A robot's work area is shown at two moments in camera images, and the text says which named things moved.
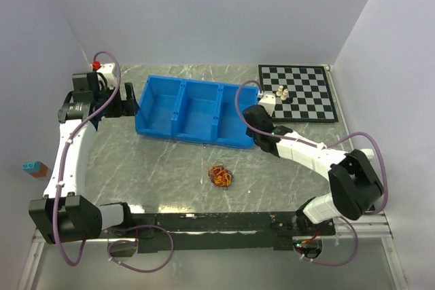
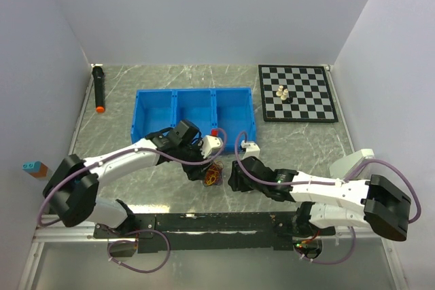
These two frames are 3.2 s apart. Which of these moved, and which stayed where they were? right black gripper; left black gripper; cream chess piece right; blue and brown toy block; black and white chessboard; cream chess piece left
Moved: right black gripper; left black gripper
Stayed: black and white chessboard; cream chess piece right; blue and brown toy block; cream chess piece left
